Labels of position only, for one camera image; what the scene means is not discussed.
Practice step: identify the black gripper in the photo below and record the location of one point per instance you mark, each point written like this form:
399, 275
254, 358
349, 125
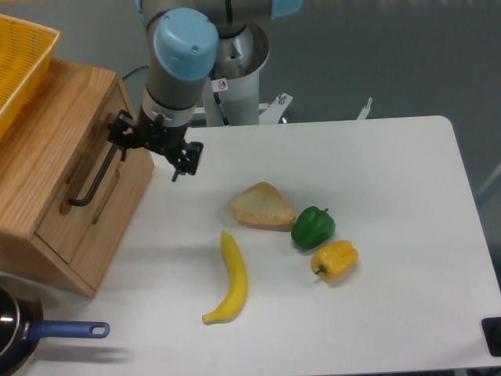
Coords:
156, 136

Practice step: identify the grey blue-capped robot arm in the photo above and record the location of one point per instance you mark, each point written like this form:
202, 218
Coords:
200, 51

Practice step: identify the wooden drawer cabinet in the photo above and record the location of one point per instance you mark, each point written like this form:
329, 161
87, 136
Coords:
35, 157

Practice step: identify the toy bread slice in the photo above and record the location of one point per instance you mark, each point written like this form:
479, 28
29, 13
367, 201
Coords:
263, 207

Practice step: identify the yellow plastic basket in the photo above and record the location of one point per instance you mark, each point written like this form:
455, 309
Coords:
26, 53

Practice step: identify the green toy bell pepper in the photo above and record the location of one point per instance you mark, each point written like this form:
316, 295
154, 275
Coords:
313, 227

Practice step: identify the yellow toy banana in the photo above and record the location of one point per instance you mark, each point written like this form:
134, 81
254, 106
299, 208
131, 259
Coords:
231, 305

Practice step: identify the yellow toy bell pepper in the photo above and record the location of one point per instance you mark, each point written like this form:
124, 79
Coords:
334, 260

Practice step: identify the black table-edge clamp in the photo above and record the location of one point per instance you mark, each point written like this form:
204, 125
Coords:
491, 329

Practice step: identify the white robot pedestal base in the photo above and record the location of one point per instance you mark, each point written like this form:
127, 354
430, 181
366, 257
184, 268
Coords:
231, 93

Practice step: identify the blue-handled dark pan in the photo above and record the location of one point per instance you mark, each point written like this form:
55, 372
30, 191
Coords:
23, 326

